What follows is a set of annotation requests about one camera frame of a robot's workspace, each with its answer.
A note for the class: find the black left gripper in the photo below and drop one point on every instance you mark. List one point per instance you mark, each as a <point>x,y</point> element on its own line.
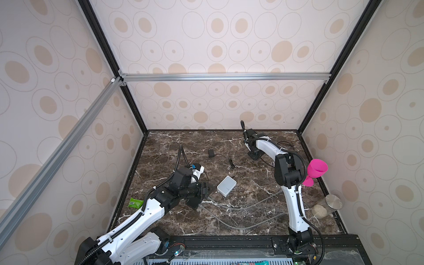
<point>202,187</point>

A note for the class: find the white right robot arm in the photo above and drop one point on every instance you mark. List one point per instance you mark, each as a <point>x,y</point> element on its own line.
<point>290,172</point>

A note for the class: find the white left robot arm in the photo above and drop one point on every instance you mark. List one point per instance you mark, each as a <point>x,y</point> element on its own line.
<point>130,242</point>

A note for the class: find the silver horizontal aluminium bar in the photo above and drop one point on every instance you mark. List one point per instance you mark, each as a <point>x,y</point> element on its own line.
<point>226,77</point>

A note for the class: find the black vertical frame post right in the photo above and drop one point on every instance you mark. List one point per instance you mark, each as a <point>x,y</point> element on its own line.
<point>353,39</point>

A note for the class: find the green snack packet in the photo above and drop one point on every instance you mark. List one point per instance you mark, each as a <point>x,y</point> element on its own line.
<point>135,203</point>

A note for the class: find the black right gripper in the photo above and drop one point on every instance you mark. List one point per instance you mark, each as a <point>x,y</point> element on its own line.
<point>253,157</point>

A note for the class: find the black vertical frame post left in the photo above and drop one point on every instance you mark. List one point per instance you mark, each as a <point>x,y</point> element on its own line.
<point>96,28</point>

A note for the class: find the black vertical frame post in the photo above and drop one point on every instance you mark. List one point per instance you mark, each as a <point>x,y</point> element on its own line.
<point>96,28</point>
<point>353,39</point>

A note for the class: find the silver diagonal aluminium bar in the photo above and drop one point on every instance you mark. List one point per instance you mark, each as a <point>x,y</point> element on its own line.
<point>21,206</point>

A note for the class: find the pink plastic goblet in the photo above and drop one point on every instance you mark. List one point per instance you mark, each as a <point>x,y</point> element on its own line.
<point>316,168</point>

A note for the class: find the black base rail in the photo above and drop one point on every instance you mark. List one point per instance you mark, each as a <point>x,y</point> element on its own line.
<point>277,244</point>

